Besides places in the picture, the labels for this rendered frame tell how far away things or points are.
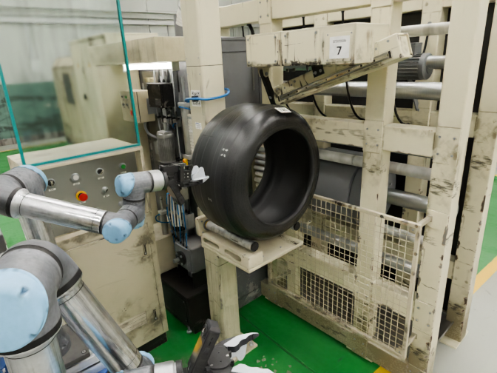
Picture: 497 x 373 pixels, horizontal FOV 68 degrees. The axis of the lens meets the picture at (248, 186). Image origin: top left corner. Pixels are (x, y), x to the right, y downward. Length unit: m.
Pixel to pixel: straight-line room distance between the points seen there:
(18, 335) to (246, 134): 0.99
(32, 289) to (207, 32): 1.35
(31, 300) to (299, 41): 1.36
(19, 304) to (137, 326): 1.71
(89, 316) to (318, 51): 1.24
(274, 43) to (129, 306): 1.60
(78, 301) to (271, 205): 1.23
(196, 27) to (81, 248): 1.18
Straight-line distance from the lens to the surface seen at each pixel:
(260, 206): 1.89
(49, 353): 0.80
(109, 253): 2.08
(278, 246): 1.82
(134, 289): 2.24
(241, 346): 0.93
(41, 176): 1.47
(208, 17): 1.79
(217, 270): 2.05
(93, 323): 0.91
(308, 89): 1.80
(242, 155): 1.38
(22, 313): 0.70
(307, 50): 1.63
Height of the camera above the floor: 1.67
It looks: 19 degrees down
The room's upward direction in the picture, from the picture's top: 3 degrees counter-clockwise
